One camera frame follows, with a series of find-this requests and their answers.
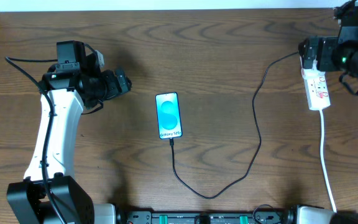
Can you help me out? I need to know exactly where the blue Galaxy smartphone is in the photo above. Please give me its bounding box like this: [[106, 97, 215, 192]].
[[155, 92, 183, 139]]

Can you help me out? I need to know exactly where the black USB charging cable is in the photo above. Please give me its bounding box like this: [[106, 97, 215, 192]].
[[168, 51, 301, 200]]

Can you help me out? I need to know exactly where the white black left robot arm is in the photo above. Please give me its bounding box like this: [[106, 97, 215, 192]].
[[7, 40, 132, 223]]

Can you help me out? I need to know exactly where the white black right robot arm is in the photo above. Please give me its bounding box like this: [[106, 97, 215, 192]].
[[282, 1, 358, 223]]

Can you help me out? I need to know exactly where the white USB charger plug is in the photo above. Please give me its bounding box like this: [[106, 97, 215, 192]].
[[300, 58, 326, 80]]

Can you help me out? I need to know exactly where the white power strip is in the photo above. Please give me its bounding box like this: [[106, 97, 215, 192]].
[[303, 76, 331, 111]]

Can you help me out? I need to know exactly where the white power strip cord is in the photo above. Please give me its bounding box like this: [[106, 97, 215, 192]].
[[318, 108, 338, 214]]

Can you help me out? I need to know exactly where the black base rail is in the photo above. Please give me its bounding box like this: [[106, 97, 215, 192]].
[[116, 211, 284, 224]]

